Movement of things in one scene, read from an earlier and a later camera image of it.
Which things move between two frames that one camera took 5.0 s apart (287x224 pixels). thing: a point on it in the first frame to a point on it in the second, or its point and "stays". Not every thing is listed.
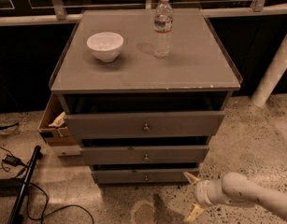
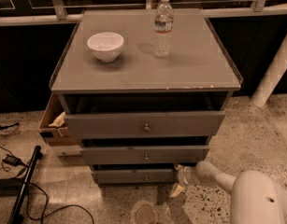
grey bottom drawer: [140, 176] stays
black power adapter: [8, 159] stays
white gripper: [200, 192] to [182, 175]
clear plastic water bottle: [163, 28] stays
